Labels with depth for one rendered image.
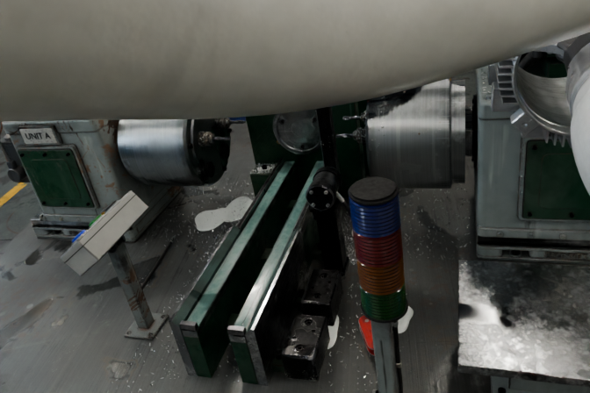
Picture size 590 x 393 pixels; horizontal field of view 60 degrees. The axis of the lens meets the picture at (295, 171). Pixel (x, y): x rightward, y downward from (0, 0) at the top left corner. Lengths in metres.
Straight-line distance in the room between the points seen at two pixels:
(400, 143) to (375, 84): 0.88
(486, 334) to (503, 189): 0.34
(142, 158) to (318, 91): 1.14
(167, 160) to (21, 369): 0.52
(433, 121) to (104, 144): 0.78
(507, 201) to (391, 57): 0.95
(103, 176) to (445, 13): 1.25
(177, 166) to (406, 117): 0.55
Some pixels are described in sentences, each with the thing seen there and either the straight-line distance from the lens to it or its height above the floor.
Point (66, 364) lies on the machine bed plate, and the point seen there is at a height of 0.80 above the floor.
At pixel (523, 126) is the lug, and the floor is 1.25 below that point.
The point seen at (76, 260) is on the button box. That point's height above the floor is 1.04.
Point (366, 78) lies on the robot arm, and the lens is 0.16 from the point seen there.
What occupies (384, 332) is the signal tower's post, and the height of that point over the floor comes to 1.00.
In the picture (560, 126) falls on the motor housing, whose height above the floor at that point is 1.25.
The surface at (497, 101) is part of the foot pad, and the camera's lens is 0.69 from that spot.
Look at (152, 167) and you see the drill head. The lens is 1.28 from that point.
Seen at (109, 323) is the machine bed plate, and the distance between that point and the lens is 1.21.
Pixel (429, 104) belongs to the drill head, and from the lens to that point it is 1.06.
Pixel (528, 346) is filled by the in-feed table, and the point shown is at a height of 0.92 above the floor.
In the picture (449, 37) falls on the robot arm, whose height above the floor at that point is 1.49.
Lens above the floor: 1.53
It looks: 28 degrees down
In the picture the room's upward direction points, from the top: 10 degrees counter-clockwise
